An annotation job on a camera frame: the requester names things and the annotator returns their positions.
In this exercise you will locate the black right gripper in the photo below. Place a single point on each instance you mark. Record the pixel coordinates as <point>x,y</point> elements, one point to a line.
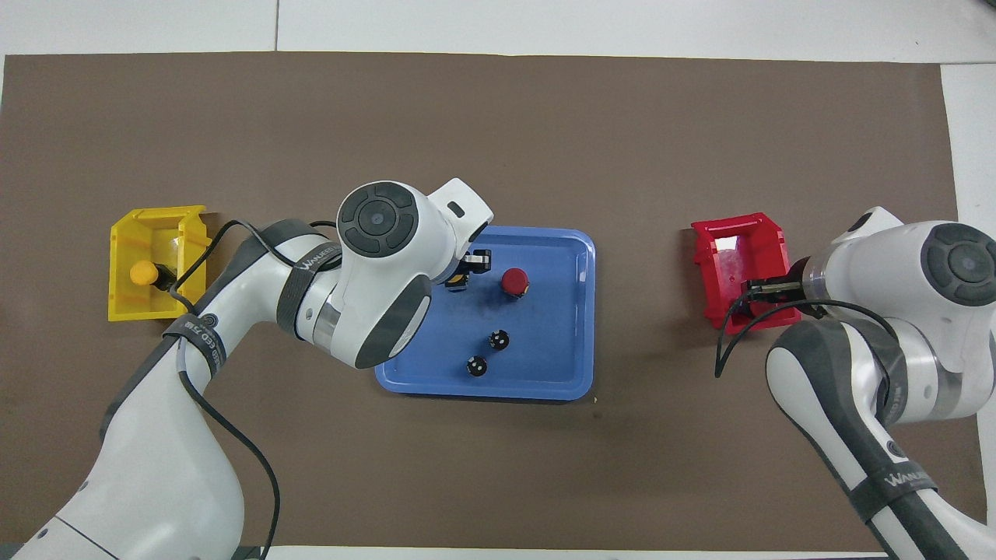
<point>792,286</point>

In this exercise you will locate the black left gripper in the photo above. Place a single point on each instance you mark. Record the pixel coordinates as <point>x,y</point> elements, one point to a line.
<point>478,260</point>

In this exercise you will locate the yellow push button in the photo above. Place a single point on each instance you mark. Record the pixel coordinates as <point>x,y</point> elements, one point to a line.
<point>449,278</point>
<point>144,273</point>

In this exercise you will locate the red push button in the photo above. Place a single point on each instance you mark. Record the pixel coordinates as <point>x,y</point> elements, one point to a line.
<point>513,281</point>

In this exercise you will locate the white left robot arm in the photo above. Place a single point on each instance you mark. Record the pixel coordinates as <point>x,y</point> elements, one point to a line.
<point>156,467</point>

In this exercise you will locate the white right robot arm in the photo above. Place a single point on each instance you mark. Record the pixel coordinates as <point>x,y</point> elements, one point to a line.
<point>887,311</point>

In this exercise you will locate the blue plastic tray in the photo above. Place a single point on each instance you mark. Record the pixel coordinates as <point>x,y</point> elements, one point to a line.
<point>545,358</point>

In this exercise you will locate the red plastic bin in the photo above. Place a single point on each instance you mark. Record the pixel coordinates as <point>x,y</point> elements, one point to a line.
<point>720,264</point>

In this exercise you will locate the black cylindrical knob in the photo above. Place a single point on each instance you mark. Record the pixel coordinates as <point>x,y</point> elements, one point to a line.
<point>499,340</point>
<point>477,365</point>

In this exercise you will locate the brown paper mat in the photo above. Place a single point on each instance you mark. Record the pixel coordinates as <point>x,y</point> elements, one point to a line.
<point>498,132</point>

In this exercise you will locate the yellow plastic bin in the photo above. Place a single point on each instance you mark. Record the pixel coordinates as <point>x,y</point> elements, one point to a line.
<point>128,233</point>

